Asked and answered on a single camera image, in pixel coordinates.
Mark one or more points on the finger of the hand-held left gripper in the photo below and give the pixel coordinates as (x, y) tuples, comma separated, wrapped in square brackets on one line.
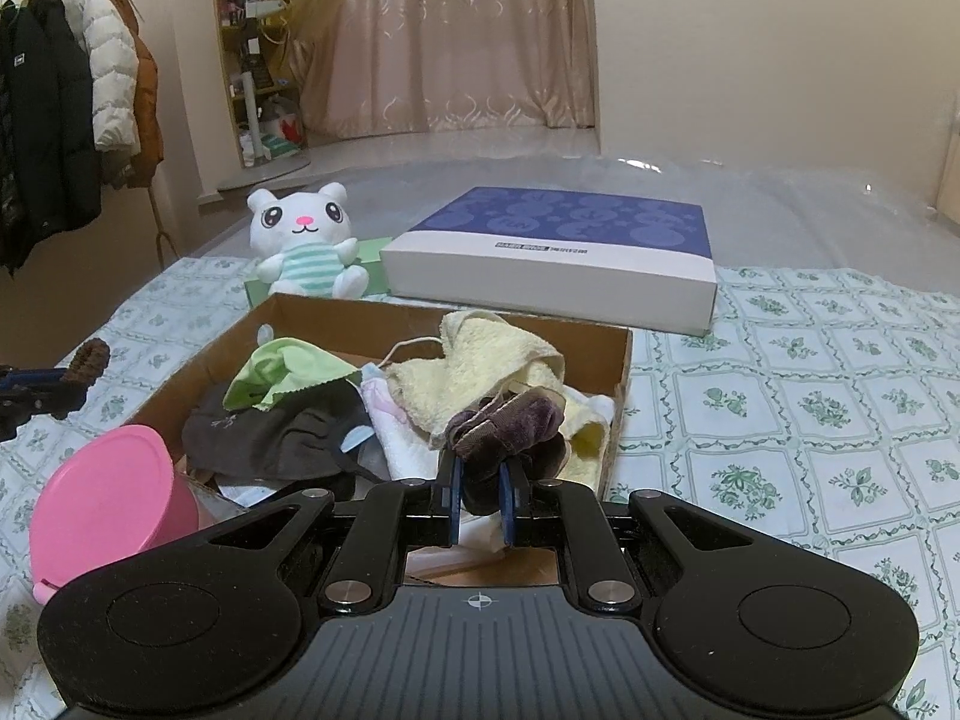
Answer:
[(22, 376), (37, 403)]

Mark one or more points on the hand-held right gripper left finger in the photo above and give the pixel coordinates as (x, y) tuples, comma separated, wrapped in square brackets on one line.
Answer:
[(454, 502)]

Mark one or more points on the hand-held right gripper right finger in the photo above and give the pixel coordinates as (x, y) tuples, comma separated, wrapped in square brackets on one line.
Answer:
[(508, 502)]

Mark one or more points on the brown scrunchie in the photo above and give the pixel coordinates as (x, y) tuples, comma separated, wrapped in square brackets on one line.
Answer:
[(90, 360)]

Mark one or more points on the white towel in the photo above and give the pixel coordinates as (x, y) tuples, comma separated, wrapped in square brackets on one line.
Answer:
[(405, 442)]

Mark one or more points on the purple-brown sock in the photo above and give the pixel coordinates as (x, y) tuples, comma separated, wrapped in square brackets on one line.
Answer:
[(517, 420)]

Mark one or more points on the blue face mask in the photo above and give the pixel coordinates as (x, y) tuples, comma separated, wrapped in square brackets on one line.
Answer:
[(356, 439)]

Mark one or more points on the yellow towel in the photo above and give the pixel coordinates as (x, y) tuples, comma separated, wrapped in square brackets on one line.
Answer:
[(465, 382)]

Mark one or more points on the white cloth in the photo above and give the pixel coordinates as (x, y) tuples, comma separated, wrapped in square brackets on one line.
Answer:
[(592, 405)]

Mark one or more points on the dark brown cloth mask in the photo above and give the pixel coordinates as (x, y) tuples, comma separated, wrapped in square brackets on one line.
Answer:
[(262, 442)]

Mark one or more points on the brown cardboard box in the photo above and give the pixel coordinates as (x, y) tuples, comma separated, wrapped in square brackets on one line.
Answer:
[(337, 322)]

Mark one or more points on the green cloth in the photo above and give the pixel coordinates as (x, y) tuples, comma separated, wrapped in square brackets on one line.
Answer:
[(277, 371)]

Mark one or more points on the pink lidded cup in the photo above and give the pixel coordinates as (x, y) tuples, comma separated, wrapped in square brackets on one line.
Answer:
[(105, 495)]

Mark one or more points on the metal coat rack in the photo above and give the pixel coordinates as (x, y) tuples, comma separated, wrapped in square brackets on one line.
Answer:
[(157, 225)]

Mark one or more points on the black jacket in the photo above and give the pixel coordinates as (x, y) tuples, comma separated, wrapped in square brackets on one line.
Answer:
[(45, 127)]

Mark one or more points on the small green box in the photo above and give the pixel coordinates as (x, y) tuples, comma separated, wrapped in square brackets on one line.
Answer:
[(375, 262)]

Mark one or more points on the blue and white flat box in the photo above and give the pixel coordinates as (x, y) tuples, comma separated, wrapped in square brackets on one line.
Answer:
[(562, 225)]

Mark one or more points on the green floral tablecloth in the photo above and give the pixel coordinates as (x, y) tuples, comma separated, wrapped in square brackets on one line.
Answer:
[(787, 405)]

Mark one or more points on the brown jacket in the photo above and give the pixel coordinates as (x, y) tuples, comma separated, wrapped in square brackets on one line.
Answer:
[(148, 105)]

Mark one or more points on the white puffer jacket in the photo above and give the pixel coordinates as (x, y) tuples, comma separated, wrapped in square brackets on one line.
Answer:
[(112, 75)]

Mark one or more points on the white plush bunny toy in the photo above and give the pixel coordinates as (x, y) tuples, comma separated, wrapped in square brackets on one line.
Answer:
[(300, 225)]

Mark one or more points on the white green red bag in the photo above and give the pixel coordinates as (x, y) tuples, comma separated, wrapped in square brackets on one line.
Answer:
[(281, 139)]

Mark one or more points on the wooden bookshelf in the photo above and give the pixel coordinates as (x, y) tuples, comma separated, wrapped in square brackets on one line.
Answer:
[(232, 15)]

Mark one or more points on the beige patterned curtain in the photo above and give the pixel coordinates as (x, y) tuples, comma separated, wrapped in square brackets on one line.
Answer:
[(465, 30)]

